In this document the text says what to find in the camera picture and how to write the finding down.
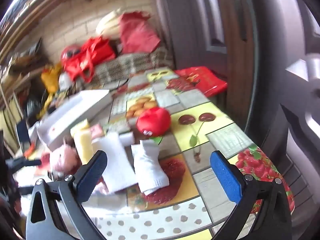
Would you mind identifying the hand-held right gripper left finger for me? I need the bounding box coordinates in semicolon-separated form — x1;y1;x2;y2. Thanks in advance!
25;150;108;240

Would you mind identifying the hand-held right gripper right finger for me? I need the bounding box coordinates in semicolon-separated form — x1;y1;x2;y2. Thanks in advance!
210;151;293;240

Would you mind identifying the white sock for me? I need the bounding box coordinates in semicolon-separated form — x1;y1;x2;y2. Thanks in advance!
131;140;170;195
92;132;137;193

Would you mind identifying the pink plush toy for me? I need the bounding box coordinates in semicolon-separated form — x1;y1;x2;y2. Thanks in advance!
41;140;82;178

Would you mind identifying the white box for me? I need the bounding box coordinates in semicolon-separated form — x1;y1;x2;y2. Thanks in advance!
37;89;117;150

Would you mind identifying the red plush apple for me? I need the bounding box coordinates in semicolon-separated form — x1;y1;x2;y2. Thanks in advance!
136;107;172;145

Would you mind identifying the pink packet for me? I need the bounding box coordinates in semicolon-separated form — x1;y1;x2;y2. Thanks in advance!
90;124;104;139

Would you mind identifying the fruit print tablecloth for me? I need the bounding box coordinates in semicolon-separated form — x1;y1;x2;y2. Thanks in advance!
80;67;296;240

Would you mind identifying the small white bag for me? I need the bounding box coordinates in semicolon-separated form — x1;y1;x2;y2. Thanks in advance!
59;72;73;91

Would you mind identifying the red plastic bag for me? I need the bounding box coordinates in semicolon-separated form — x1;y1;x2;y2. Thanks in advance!
175;66;228;97

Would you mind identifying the yellow bag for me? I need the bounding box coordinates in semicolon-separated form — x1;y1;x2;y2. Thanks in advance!
41;64;63;93

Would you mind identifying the plaid blanket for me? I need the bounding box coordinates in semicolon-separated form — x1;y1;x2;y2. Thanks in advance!
92;47;174;85

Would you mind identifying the red tote bag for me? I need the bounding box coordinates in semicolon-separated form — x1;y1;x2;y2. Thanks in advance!
64;37;116;83

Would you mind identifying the red ball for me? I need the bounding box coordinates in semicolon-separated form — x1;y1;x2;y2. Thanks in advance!
61;44;82;63

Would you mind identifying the dark red bag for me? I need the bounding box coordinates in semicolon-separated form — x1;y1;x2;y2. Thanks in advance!
119;11;161;54

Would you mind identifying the grey door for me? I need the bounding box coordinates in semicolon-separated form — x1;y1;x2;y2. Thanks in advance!
150;0;320;230

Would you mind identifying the silver door handle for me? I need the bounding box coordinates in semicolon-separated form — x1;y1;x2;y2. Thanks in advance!
286;54;320;130

